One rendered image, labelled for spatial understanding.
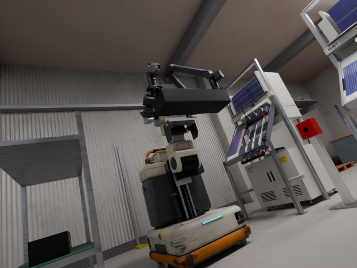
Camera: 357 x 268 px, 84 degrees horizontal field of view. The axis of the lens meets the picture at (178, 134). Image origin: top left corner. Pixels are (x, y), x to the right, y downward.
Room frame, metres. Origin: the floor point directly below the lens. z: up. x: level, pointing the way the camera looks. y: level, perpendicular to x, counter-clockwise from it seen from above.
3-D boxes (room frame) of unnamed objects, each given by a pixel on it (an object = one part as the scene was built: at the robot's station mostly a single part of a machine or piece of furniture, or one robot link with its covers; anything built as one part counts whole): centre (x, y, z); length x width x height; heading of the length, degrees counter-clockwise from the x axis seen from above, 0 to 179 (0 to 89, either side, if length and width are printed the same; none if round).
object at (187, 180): (1.71, -0.01, 0.68); 0.28 x 0.27 x 0.25; 122
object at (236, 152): (2.63, -1.05, 0.66); 1.01 x 0.73 x 1.31; 122
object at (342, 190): (1.87, -1.18, 0.39); 0.24 x 0.24 x 0.78; 32
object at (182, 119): (1.57, -0.03, 0.99); 0.28 x 0.16 x 0.22; 122
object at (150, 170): (1.90, 0.18, 0.59); 0.55 x 0.34 x 0.83; 122
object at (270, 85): (2.74, -1.21, 0.95); 1.33 x 0.82 x 1.90; 122
